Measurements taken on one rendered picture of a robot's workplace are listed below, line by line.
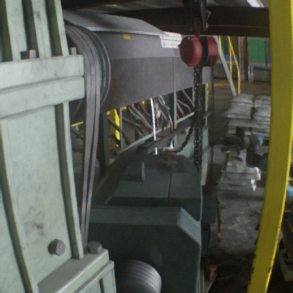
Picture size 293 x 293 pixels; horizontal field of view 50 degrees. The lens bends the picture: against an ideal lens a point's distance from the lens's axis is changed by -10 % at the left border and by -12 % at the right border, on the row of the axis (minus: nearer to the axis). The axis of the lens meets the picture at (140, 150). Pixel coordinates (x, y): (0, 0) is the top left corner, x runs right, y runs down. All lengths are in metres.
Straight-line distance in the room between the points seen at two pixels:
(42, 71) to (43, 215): 0.30
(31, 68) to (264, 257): 1.32
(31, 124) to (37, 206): 0.17
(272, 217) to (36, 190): 1.07
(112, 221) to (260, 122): 4.34
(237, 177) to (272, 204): 2.02
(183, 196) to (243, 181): 2.38
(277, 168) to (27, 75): 1.08
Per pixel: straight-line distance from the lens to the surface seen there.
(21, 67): 0.61
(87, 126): 0.81
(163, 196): 1.14
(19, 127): 0.65
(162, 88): 2.44
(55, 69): 0.68
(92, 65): 0.81
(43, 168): 0.72
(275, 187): 1.46
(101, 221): 1.06
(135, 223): 1.05
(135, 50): 2.09
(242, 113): 5.23
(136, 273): 1.04
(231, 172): 3.47
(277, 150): 1.40
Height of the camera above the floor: 1.33
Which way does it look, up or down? 16 degrees down
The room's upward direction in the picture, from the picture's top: 2 degrees counter-clockwise
